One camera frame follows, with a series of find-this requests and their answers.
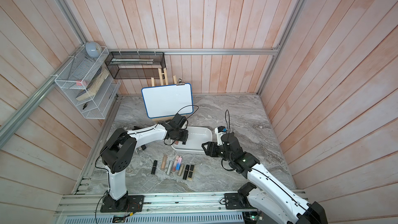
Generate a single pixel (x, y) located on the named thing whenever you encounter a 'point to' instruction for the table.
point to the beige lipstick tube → (164, 162)
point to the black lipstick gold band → (185, 173)
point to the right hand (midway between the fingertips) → (206, 144)
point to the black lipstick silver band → (154, 167)
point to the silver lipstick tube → (170, 167)
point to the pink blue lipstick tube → (179, 163)
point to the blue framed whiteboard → (167, 100)
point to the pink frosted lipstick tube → (175, 163)
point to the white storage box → (197, 136)
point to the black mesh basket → (135, 65)
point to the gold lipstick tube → (181, 169)
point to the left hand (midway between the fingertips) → (185, 138)
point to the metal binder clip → (180, 83)
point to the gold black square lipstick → (190, 171)
